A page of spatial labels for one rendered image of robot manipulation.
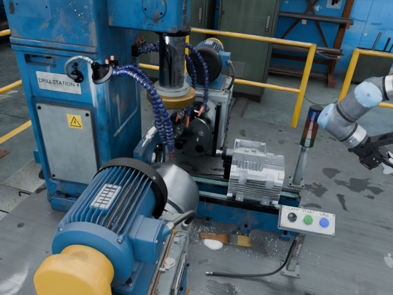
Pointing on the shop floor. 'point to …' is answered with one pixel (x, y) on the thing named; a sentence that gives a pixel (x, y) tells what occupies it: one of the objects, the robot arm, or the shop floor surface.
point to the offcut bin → (372, 64)
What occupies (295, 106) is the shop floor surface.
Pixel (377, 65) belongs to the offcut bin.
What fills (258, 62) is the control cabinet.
